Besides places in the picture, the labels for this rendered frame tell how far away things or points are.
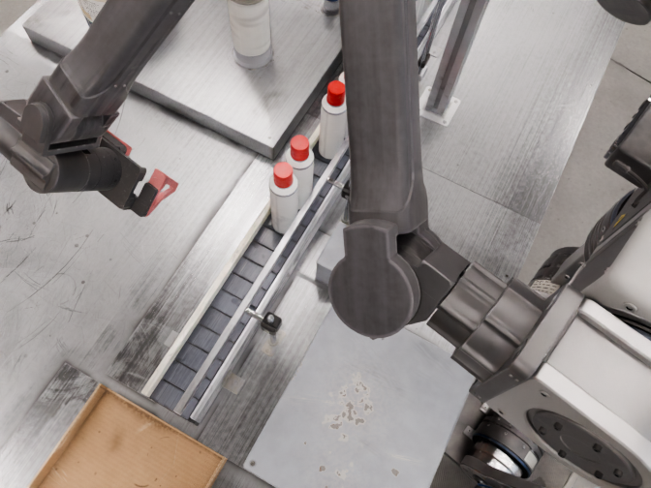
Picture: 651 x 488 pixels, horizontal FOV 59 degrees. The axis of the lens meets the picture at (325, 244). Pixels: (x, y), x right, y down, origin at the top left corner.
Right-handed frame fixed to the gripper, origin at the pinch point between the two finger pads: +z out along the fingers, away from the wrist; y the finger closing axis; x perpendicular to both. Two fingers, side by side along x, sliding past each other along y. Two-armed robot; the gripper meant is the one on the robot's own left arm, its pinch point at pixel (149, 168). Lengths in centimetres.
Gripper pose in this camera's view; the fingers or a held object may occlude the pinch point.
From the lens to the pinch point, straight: 89.1
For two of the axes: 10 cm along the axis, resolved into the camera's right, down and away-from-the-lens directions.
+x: -5.0, 8.1, 3.1
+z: 3.7, -1.2, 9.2
